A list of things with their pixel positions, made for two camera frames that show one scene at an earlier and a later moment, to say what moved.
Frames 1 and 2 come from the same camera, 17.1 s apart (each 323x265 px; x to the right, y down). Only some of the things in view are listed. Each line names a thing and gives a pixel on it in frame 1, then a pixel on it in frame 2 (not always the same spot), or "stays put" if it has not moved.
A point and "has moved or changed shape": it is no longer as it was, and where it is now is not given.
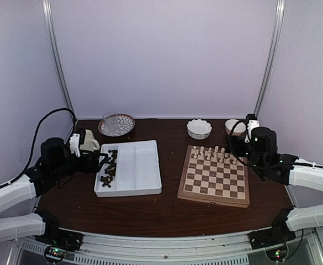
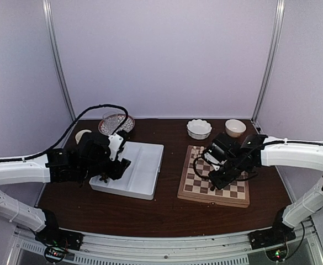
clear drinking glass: (111, 120) stays put
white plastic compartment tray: (132, 168) has moved or changed shape
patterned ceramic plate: (126, 122) stays put
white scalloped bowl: (199, 129) stays put
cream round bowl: (239, 129) stays put
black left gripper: (94, 168) to (120, 166)
